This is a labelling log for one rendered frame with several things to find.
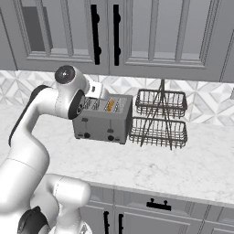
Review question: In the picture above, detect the grey glass-front cupboard door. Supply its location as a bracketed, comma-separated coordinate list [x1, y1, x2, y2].
[108, 0, 234, 83]
[11, 0, 111, 76]

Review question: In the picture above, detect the grey metal toaster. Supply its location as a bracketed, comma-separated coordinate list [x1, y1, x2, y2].
[72, 94, 134, 145]

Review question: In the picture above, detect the long black cupboard handle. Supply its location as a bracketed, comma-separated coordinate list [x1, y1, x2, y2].
[90, 4, 101, 66]
[112, 4, 122, 67]

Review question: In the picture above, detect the toasted bread slice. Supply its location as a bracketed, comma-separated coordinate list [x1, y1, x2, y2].
[104, 99, 115, 112]

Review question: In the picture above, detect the grey base cupboard door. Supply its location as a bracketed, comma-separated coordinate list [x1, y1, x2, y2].
[199, 219, 234, 234]
[78, 203, 115, 234]
[113, 205, 197, 234]

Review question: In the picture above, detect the short black cupboard handle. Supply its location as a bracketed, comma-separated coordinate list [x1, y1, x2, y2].
[117, 213, 125, 234]
[102, 210, 111, 234]

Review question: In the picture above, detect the dark two-tier wire stand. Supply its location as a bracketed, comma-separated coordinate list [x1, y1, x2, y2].
[128, 79, 188, 151]

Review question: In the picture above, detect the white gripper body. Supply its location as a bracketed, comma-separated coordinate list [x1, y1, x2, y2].
[96, 82, 112, 101]

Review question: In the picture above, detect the narrow grey drawer front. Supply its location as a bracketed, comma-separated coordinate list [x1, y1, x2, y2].
[87, 184, 115, 207]

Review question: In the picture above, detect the black drawer handle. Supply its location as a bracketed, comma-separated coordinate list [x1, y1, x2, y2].
[145, 197, 173, 211]

